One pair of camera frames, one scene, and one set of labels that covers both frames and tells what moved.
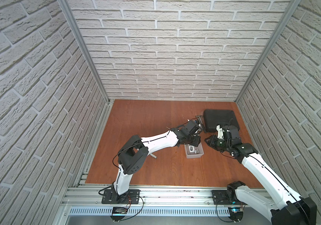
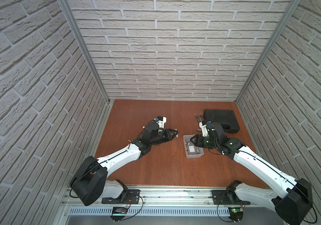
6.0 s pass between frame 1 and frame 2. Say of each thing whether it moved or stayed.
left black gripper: moved
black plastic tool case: stayed
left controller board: stayed
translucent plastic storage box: stayed
